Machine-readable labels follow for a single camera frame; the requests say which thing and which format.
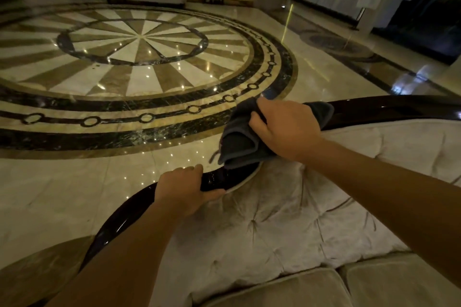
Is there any person's left hand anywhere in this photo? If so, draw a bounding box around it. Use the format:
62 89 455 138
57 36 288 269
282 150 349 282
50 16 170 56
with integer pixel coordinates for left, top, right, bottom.
154 164 227 218

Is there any person's right hand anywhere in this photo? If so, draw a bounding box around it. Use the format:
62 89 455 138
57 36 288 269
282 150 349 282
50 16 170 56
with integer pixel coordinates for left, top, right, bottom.
248 97 327 163

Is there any grey cleaning cloth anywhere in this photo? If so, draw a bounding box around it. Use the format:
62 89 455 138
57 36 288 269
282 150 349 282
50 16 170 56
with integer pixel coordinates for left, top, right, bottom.
210 96 335 171

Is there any beige tufted sofa dark frame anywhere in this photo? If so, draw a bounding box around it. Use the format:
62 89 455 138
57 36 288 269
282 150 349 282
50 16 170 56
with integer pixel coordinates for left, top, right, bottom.
29 94 461 307

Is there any person's left forearm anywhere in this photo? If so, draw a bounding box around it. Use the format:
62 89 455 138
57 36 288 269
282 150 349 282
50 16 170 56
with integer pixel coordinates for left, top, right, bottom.
45 202 188 307

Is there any person's right forearm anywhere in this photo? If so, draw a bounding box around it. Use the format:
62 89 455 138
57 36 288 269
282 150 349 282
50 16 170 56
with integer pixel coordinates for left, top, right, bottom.
310 138 461 272

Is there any beige sofa seat cushion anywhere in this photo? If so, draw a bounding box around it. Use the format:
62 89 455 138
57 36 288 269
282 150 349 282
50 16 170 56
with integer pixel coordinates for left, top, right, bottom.
200 267 354 307
340 252 461 307

